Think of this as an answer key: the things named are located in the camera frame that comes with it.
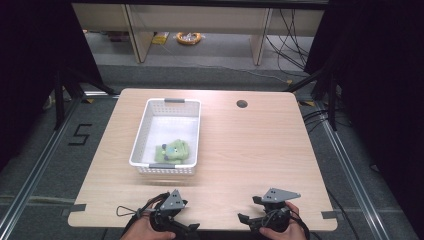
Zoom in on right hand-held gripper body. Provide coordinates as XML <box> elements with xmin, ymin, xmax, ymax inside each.
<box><xmin>260</xmin><ymin>187</ymin><xmax>302</xmax><ymax>233</ymax></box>

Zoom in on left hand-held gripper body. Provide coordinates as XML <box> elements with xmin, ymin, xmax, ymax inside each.
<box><xmin>149</xmin><ymin>188</ymin><xmax>189</xmax><ymax>234</ymax></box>

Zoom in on green fuzzy glove with face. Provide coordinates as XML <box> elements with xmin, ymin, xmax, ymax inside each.
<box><xmin>161</xmin><ymin>138</ymin><xmax>190</xmax><ymax>162</ymax></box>

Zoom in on white perforated plastic basket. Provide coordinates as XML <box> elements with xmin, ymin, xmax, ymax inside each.
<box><xmin>128</xmin><ymin>97</ymin><xmax>202</xmax><ymax>177</ymax></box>

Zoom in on person's right hand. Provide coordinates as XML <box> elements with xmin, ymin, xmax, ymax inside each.
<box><xmin>259</xmin><ymin>200</ymin><xmax>308</xmax><ymax>240</ymax></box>

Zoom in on person's left hand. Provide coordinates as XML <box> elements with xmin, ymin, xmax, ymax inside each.
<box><xmin>119</xmin><ymin>208</ymin><xmax>177</xmax><ymax>240</ymax></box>

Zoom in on black metal stand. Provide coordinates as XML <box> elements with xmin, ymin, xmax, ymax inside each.
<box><xmin>53</xmin><ymin>65</ymin><xmax>118</xmax><ymax>132</ymax></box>
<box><xmin>283</xmin><ymin>66</ymin><xmax>338</xmax><ymax>132</ymax></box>

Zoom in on black curtain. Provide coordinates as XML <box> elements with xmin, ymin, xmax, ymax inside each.
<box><xmin>303</xmin><ymin>0</ymin><xmax>424</xmax><ymax>234</ymax></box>
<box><xmin>0</xmin><ymin>0</ymin><xmax>105</xmax><ymax>171</ymax></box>

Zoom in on yellow packet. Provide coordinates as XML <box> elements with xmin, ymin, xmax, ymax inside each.
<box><xmin>151</xmin><ymin>31</ymin><xmax>170</xmax><ymax>46</ymax></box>

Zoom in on beige wooden shelf unit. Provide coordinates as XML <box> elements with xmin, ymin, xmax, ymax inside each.
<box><xmin>71</xmin><ymin>2</ymin><xmax>326</xmax><ymax>67</ymax></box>

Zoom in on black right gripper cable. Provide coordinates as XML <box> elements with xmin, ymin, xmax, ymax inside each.
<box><xmin>289</xmin><ymin>206</ymin><xmax>314</xmax><ymax>240</ymax></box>

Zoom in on aluminium floor rail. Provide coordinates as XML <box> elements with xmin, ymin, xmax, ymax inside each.
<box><xmin>318</xmin><ymin>99</ymin><xmax>392</xmax><ymax>240</ymax></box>
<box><xmin>0</xmin><ymin>95</ymin><xmax>83</xmax><ymax>232</ymax></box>

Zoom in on black floor cables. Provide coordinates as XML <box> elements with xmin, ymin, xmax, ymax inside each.
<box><xmin>301</xmin><ymin>107</ymin><xmax>338</xmax><ymax>135</ymax></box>

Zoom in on bundle of black hanging cables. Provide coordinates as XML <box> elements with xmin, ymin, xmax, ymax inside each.
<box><xmin>265</xmin><ymin>9</ymin><xmax>311</xmax><ymax>72</ymax></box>

